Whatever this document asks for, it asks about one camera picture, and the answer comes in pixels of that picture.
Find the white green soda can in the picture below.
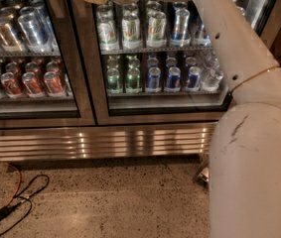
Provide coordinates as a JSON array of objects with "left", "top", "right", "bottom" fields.
[
  {"left": 147, "top": 12, "right": 167, "bottom": 48},
  {"left": 122, "top": 14, "right": 141, "bottom": 49},
  {"left": 97, "top": 17, "right": 119, "bottom": 51}
]

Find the blue silver energy can left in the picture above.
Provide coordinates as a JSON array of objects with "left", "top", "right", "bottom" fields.
[{"left": 171, "top": 8, "right": 190, "bottom": 47}]

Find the clear water bottle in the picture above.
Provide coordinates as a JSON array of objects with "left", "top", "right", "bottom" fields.
[{"left": 202, "top": 61, "right": 223, "bottom": 92}]

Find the red cola can middle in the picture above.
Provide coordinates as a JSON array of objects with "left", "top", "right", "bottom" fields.
[{"left": 22, "top": 72, "right": 45, "bottom": 96}]

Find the blue silver energy can middle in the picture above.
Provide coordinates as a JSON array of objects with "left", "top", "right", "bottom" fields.
[{"left": 194, "top": 16, "right": 211, "bottom": 47}]

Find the stainless fridge bottom grille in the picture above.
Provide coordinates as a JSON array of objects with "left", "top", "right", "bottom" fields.
[{"left": 0, "top": 122, "right": 215, "bottom": 162}]

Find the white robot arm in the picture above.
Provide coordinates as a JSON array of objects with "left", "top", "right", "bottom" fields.
[{"left": 84, "top": 0, "right": 281, "bottom": 238}]

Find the blue soda can right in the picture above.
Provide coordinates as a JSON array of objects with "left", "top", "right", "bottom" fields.
[{"left": 185, "top": 66, "right": 202, "bottom": 91}]

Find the orange cable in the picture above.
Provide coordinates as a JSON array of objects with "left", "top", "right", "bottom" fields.
[{"left": 0, "top": 162, "right": 23, "bottom": 224}]

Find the white green soda can right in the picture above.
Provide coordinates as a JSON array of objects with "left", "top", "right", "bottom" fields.
[{"left": 147, "top": 12, "right": 167, "bottom": 48}]

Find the white green soda can middle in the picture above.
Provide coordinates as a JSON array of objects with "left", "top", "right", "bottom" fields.
[{"left": 122, "top": 14, "right": 141, "bottom": 49}]

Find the red cola can right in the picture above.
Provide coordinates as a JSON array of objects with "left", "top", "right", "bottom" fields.
[{"left": 44, "top": 71, "right": 66, "bottom": 96}]

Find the blue silver energy can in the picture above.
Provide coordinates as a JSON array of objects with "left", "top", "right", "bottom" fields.
[
  {"left": 171, "top": 8, "right": 190, "bottom": 47},
  {"left": 194, "top": 16, "right": 211, "bottom": 47}
]

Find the blue soda can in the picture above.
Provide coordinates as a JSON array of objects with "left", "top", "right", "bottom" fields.
[
  {"left": 185, "top": 66, "right": 202, "bottom": 91},
  {"left": 146, "top": 67, "right": 161, "bottom": 92},
  {"left": 165, "top": 66, "right": 181, "bottom": 92}
]

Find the blue soda can middle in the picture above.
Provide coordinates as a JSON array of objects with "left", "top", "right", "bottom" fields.
[{"left": 165, "top": 66, "right": 181, "bottom": 92}]

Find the gold silver can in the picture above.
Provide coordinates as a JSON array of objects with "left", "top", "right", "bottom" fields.
[{"left": 0, "top": 17, "right": 27, "bottom": 54}]

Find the red cola can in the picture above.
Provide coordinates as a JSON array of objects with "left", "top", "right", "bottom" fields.
[
  {"left": 1, "top": 72, "right": 25, "bottom": 98},
  {"left": 22, "top": 72, "right": 45, "bottom": 96},
  {"left": 44, "top": 71, "right": 66, "bottom": 96}
]

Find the blue soda can left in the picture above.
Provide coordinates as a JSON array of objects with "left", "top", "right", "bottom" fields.
[{"left": 146, "top": 67, "right": 161, "bottom": 92}]

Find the white green soda can left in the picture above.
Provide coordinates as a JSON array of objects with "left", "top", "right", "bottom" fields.
[{"left": 97, "top": 17, "right": 119, "bottom": 51}]

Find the silver blue tall can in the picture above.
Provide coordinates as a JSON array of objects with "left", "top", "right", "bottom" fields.
[{"left": 18, "top": 15, "right": 52, "bottom": 54}]

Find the red cola can left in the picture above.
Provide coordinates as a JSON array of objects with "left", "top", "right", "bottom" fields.
[{"left": 1, "top": 72, "right": 25, "bottom": 98}]

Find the glass fridge door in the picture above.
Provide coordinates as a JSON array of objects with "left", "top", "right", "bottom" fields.
[
  {"left": 66, "top": 0, "right": 281, "bottom": 126},
  {"left": 0, "top": 0, "right": 94, "bottom": 130}
]

